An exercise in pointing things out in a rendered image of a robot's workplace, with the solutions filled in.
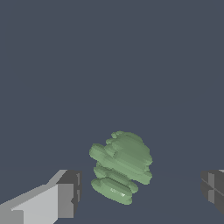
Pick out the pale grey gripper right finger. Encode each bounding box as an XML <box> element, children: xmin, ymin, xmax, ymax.
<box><xmin>199</xmin><ymin>169</ymin><xmax>224</xmax><ymax>216</ymax></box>

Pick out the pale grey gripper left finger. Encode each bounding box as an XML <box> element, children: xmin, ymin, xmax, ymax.
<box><xmin>0</xmin><ymin>169</ymin><xmax>83</xmax><ymax>224</ymax></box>

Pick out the green lumpy figurine object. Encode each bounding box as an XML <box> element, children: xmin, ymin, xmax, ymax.
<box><xmin>88</xmin><ymin>130</ymin><xmax>154</xmax><ymax>206</ymax></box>

